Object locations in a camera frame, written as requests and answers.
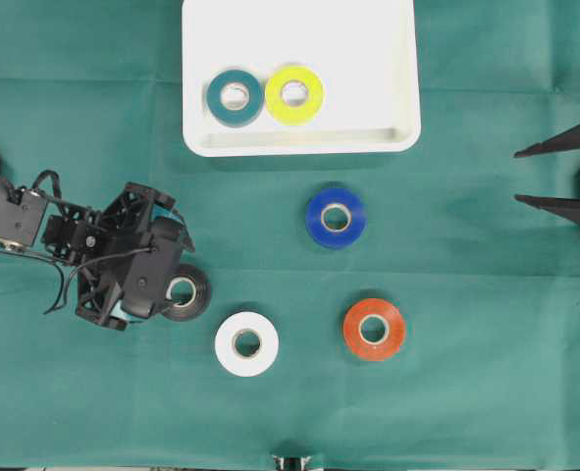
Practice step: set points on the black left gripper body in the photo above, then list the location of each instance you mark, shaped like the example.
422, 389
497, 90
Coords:
100, 244

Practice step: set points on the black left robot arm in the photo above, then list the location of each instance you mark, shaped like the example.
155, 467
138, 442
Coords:
24, 212

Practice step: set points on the black tape roll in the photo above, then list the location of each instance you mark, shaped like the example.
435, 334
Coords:
196, 305

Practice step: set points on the yellow tape roll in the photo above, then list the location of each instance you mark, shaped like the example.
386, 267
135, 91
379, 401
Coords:
285, 113

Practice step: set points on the orange tape roll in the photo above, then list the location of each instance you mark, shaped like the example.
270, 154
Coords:
394, 325

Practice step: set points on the white plastic case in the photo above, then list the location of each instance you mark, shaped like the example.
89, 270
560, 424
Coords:
363, 52

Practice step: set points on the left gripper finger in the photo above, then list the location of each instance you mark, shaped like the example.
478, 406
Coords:
175, 216
118, 313

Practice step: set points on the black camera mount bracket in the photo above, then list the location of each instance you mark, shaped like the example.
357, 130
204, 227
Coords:
287, 463

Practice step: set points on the green tape roll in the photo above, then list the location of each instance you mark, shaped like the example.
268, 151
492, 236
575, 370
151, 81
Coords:
246, 114

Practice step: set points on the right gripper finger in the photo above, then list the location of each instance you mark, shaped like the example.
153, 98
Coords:
568, 209
566, 141

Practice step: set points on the white tape roll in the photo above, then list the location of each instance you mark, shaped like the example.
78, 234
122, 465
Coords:
225, 344

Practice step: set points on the blue tape roll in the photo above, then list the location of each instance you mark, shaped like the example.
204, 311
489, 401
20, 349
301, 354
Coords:
330, 198

